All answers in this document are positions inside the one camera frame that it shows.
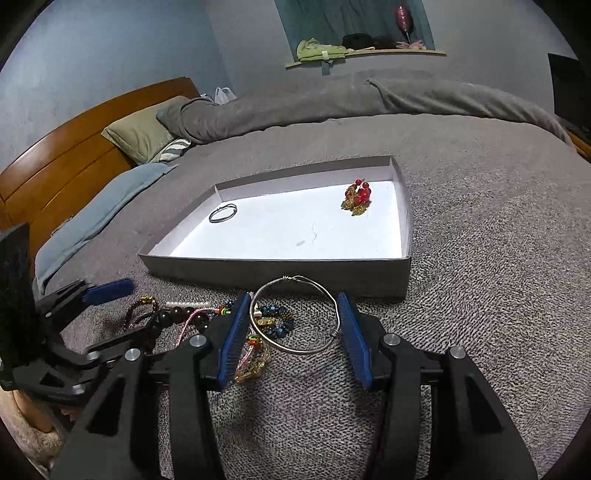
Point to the light blue blanket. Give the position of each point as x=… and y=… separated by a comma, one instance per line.
x=92, y=207

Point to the green cloth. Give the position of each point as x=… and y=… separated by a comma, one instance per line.
x=314, y=50

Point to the pink cloth item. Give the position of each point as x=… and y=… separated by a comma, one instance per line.
x=413, y=45

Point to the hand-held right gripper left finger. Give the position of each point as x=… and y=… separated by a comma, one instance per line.
x=233, y=341

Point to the white plastic bag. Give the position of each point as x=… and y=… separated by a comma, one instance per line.
x=224, y=96

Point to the grey knitted bed cover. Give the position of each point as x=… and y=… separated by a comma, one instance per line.
x=461, y=230

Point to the pearl hair clip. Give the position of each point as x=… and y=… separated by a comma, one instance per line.
x=184, y=304

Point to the striped pillow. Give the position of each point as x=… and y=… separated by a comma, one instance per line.
x=173, y=148

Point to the wooden headboard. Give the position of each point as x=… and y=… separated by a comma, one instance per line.
x=55, y=170

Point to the round gold hair clip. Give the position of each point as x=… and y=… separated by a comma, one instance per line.
x=254, y=364

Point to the black television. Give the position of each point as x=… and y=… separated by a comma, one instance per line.
x=568, y=87

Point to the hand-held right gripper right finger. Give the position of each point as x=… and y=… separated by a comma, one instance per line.
x=355, y=341

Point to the thin silver bangle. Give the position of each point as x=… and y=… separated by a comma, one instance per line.
x=286, y=278
x=213, y=220

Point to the wooden window shelf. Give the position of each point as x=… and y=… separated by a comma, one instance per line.
x=392, y=52

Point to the black cloth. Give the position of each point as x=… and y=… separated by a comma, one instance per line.
x=355, y=41

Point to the person's left forearm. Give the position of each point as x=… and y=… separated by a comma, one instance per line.
x=30, y=422

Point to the grey duvet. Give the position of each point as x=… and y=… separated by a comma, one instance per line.
x=323, y=99

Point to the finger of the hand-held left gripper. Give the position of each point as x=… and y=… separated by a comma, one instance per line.
x=111, y=290
x=115, y=344

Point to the shallow grey cardboard box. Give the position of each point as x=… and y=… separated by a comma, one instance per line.
x=277, y=235

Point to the teal curtain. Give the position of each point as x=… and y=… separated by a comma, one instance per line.
x=323, y=18

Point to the olive green pillow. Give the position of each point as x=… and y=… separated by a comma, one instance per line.
x=138, y=131

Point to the pink wine glass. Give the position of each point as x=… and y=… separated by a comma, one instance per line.
x=402, y=18

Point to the red bead gold brooch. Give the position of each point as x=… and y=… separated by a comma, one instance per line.
x=360, y=196

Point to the wooden television stand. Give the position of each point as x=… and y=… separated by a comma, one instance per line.
x=579, y=143

